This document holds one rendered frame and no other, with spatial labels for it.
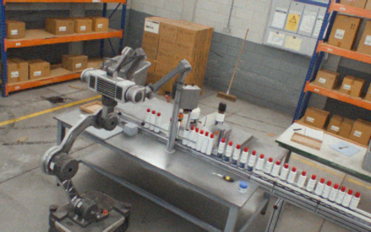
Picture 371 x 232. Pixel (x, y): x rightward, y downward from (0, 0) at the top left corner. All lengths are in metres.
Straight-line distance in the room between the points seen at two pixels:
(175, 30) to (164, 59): 0.60
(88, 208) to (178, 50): 4.16
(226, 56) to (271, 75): 1.07
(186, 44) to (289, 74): 2.19
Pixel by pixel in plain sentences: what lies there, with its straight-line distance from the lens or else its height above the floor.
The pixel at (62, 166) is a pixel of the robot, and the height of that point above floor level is 0.94.
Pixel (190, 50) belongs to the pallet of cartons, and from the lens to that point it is 6.70.
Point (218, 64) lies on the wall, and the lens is 8.11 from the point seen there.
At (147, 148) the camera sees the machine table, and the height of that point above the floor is 0.83.
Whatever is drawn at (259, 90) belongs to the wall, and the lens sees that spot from 7.80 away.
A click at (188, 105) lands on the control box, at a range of 3.21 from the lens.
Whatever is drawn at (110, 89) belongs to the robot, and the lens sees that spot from 2.95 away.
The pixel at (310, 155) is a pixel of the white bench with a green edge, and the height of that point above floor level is 0.78.
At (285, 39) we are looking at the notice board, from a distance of 7.36.
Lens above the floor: 2.46
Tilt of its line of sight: 23 degrees down
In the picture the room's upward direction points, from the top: 10 degrees clockwise
